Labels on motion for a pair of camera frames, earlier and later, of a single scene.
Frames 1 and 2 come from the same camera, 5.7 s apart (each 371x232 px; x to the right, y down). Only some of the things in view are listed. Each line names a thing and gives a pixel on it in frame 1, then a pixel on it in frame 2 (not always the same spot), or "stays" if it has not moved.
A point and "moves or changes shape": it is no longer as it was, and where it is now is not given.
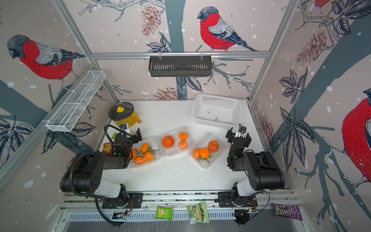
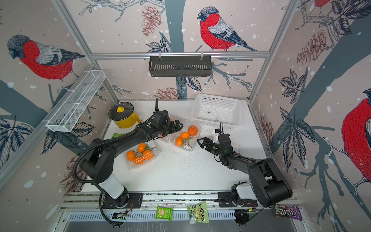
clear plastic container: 206,151 → 187,138
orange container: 148,157 stays
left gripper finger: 138,137 → 174,127
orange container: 139,161 stays
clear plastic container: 176,142 → 171,137
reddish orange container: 213,146 moves or changes shape
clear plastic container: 146,151 stays
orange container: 204,153 → 185,135
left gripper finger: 123,126 → 166,117
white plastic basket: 217,110 stays
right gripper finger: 230,135 → 209,144
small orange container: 196,153 → 178,141
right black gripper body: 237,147 → 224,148
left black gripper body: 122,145 → 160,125
